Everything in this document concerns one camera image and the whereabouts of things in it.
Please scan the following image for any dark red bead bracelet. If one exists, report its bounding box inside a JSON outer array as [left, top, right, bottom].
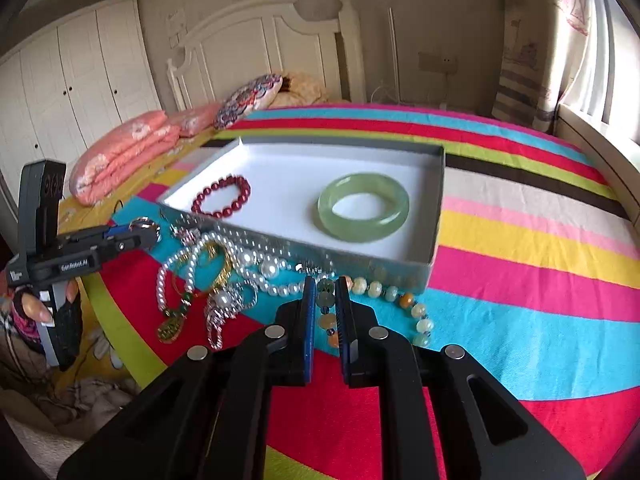
[[190, 173, 253, 220]]

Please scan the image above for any white wooden headboard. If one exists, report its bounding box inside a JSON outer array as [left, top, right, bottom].
[[167, 0, 368, 110]]

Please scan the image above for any person's left hand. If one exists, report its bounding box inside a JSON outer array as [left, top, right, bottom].
[[1, 271, 53, 354]]

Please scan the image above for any silver ring pair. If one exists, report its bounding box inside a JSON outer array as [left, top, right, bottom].
[[128, 216, 163, 244]]

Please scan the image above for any folded pink quilt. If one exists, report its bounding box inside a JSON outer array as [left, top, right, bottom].
[[68, 110, 180, 206]]

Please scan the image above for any green jade bangle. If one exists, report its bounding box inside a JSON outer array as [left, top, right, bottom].
[[317, 172, 410, 244]]

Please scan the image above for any white wardrobe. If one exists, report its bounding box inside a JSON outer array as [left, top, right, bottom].
[[1, 0, 160, 205]]

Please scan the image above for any colourful striped bed cover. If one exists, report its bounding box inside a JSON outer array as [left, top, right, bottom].
[[62, 105, 639, 474]]

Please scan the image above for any grey jewelry box lid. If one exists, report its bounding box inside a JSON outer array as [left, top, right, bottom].
[[158, 136, 446, 294]]

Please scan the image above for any gold bangle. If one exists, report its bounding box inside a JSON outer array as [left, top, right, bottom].
[[171, 242, 232, 298]]

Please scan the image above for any patterned round cushion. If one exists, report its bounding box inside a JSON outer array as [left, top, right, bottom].
[[214, 74, 283, 130]]

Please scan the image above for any wall power socket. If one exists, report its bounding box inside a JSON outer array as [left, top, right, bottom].
[[418, 52, 458, 75]]

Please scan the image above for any pastel stone bead bracelet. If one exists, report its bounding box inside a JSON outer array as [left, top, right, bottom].
[[316, 275, 434, 350]]

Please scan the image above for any green bead pendant necklace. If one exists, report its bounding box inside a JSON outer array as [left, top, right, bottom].
[[156, 292, 194, 345]]

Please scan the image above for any patterned window curtain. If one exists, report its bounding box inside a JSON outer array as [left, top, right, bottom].
[[491, 0, 639, 140]]

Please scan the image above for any pink pillow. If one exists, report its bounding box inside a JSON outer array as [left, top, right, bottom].
[[166, 102, 221, 138]]

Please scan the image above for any white pearl necklace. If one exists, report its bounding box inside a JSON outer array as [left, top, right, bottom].
[[156, 231, 306, 313]]

